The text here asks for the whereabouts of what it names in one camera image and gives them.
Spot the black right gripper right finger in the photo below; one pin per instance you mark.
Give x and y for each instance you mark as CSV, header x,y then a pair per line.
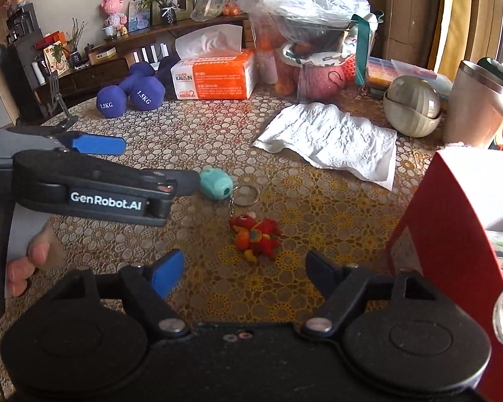
x,y
324,274

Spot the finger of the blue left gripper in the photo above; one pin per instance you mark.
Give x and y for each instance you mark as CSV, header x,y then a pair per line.
x,y
95,144

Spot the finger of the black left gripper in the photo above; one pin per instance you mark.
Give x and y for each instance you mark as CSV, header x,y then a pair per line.
x,y
176,182

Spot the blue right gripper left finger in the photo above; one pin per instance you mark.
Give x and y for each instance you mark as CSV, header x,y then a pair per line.
x,y
166,272

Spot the red dragon plush keychain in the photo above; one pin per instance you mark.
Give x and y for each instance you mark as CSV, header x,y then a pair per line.
x,y
255,238

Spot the person's left hand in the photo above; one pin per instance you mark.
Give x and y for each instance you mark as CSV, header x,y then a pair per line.
x,y
45,252

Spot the purple dumbbell left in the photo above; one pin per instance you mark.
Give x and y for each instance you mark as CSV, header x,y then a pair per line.
x,y
111,101

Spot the purple dumbbell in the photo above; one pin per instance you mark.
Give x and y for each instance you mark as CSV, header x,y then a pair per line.
x,y
111,101
151,88

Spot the black phone stand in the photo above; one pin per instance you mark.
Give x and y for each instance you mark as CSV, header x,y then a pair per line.
x,y
57,102

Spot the purple dumbbell right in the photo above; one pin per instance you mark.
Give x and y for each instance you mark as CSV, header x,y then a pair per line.
x,y
151,88

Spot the wooden tv cabinet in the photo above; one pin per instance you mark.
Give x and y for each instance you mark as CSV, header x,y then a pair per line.
x,y
109,63

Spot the white wifi router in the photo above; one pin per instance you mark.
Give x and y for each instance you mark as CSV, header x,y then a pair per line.
x,y
151,54

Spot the orange tissue pack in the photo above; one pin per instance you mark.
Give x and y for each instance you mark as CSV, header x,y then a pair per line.
x,y
213,65

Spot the pink plush doll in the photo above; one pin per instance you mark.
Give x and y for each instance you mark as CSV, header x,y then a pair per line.
x,y
115,17

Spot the white crumpled paper towel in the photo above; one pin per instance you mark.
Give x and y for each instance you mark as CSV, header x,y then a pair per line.
x,y
330,139

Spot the red cardboard box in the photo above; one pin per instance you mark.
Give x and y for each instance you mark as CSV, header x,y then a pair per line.
x,y
443,234

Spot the round cream ceramic jar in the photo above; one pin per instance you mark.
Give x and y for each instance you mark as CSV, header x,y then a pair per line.
x,y
412,106

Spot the large plastic bag with bowls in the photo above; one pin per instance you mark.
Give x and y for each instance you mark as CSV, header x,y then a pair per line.
x,y
311,50

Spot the beige steel mug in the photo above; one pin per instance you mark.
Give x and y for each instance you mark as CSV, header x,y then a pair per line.
x,y
475,107

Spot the photo frame with plant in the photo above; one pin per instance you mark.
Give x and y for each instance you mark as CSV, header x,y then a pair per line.
x,y
169,11

